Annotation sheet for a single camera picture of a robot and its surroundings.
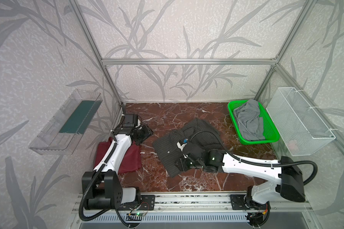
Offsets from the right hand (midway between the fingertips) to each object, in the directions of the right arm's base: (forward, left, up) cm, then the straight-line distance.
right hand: (177, 158), depth 74 cm
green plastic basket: (+21, -63, -11) cm, 68 cm away
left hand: (+18, +15, +1) cm, 23 cm away
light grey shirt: (+29, -53, -12) cm, 62 cm away
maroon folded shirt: (+3, +28, -13) cm, 31 cm away
